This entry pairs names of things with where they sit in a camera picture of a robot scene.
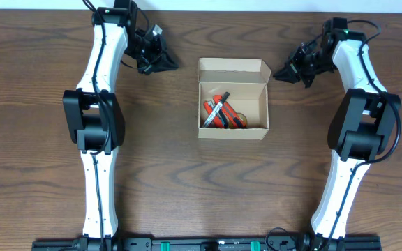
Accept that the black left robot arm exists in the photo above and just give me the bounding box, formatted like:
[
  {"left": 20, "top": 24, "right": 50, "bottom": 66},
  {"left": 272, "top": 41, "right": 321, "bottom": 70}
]
[{"left": 46, "top": 1, "right": 179, "bottom": 250}]

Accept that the orange utility knife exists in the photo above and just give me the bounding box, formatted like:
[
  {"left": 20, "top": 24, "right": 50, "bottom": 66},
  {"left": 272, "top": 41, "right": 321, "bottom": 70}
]
[{"left": 212, "top": 95, "right": 237, "bottom": 129}]

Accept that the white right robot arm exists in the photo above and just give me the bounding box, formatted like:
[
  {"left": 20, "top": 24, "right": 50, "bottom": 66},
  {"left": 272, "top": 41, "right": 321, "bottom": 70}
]
[{"left": 265, "top": 17, "right": 401, "bottom": 250}]

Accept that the orange stapler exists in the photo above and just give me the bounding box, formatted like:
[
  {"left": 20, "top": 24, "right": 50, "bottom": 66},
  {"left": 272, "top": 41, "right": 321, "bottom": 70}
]
[{"left": 202, "top": 101, "right": 227, "bottom": 128}]

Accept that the black whiteboard marker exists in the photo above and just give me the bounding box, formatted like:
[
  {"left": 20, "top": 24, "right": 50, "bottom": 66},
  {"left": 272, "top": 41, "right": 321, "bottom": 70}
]
[{"left": 202, "top": 92, "right": 230, "bottom": 128}]

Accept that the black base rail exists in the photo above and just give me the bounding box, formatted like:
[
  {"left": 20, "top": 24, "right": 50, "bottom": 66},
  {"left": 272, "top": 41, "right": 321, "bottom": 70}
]
[{"left": 31, "top": 233, "right": 382, "bottom": 251}]

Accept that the clear tape roll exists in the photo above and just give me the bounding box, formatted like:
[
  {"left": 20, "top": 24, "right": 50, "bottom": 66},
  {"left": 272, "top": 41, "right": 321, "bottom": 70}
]
[{"left": 233, "top": 113, "right": 247, "bottom": 129}]

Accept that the cardboard box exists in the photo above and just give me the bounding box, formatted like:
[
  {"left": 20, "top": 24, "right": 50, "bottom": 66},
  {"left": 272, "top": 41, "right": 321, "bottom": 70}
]
[{"left": 198, "top": 58, "right": 271, "bottom": 140}]

